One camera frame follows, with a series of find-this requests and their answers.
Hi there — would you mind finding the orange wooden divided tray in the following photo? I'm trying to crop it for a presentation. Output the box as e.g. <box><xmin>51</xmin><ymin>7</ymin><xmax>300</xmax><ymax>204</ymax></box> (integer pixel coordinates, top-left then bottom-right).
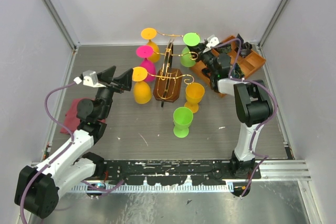
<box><xmin>190</xmin><ymin>41</ymin><xmax>266</xmax><ymax>87</ymax></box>

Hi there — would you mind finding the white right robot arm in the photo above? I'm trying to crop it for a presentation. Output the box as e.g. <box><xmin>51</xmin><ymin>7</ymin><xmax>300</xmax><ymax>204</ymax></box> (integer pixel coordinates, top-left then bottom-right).
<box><xmin>189</xmin><ymin>37</ymin><xmax>277</xmax><ymax>175</ymax></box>

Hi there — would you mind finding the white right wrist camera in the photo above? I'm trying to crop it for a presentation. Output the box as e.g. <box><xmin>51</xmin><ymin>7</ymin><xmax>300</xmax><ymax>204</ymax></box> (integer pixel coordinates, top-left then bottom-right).
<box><xmin>203</xmin><ymin>35</ymin><xmax>219</xmax><ymax>53</ymax></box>

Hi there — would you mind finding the green wine glass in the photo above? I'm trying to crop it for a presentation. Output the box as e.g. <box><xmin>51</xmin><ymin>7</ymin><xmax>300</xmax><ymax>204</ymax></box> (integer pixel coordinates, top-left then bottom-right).
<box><xmin>173</xmin><ymin>106</ymin><xmax>193</xmax><ymax>138</ymax></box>
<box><xmin>180</xmin><ymin>32</ymin><xmax>200</xmax><ymax>68</ymax></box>

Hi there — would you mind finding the blue yellow patterned cloth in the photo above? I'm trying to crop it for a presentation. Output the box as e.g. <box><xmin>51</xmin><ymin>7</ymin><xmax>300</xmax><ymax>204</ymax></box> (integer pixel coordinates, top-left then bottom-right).
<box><xmin>231</xmin><ymin>63</ymin><xmax>245</xmax><ymax>79</ymax></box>

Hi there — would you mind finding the black mounting rail base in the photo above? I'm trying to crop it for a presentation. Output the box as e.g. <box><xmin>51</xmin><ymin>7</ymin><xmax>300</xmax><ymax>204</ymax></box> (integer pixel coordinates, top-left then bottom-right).
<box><xmin>87</xmin><ymin>159</ymin><xmax>261</xmax><ymax>186</ymax></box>

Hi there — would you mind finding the dark green patterned cloth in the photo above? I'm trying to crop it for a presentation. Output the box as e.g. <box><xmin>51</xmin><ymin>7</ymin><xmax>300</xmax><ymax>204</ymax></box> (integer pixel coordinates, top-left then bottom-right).
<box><xmin>217</xmin><ymin>45</ymin><xmax>232</xmax><ymax>54</ymax></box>

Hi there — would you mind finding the dark blue folded cloth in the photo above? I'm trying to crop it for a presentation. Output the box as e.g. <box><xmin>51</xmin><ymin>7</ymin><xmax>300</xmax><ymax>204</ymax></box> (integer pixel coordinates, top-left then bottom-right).
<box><xmin>237</xmin><ymin>34</ymin><xmax>253</xmax><ymax>58</ymax></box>

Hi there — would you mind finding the pink plastic wine glass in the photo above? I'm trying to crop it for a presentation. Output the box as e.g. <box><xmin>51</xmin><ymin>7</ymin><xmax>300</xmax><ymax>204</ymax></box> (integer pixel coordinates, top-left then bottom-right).
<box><xmin>136</xmin><ymin>45</ymin><xmax>156</xmax><ymax>82</ymax></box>

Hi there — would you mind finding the grey slotted cable duct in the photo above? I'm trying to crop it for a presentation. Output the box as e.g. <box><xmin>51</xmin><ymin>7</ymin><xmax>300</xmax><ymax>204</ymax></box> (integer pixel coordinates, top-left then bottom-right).
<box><xmin>70</xmin><ymin>183</ymin><xmax>235</xmax><ymax>194</ymax></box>

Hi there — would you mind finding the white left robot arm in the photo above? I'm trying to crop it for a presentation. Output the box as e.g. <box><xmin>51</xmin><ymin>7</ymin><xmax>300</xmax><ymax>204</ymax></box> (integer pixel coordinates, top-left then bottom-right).
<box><xmin>14</xmin><ymin>66</ymin><xmax>133</xmax><ymax>223</ymax></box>

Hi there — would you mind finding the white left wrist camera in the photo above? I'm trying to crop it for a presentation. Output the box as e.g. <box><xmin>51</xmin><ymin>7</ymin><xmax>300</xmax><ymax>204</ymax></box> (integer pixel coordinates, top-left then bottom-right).
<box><xmin>74</xmin><ymin>70</ymin><xmax>106</xmax><ymax>88</ymax></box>

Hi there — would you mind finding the orange wine glass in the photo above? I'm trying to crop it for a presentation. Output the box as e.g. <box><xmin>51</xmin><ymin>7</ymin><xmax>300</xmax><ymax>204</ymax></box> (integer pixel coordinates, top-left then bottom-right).
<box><xmin>184</xmin><ymin>82</ymin><xmax>205</xmax><ymax>113</ymax></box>
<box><xmin>141</xmin><ymin>27</ymin><xmax>160</xmax><ymax>63</ymax></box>
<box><xmin>132</xmin><ymin>66</ymin><xmax>152</xmax><ymax>104</ymax></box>

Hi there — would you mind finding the red folded cloth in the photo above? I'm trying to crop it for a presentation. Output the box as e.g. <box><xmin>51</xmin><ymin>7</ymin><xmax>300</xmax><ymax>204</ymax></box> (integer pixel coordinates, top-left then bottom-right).
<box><xmin>61</xmin><ymin>98</ymin><xmax>108</xmax><ymax>136</ymax></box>

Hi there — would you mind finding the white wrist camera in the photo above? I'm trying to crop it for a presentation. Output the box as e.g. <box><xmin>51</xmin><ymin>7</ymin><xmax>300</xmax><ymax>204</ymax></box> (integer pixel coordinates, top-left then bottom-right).
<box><xmin>203</xmin><ymin>35</ymin><xmax>219</xmax><ymax>53</ymax></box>
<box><xmin>74</xmin><ymin>70</ymin><xmax>106</xmax><ymax>88</ymax></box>

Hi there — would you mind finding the gold wire wine glass rack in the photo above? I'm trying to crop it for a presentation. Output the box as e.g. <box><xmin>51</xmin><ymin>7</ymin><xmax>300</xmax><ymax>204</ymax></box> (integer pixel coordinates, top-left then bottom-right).
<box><xmin>141</xmin><ymin>28</ymin><xmax>200</xmax><ymax>107</ymax></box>

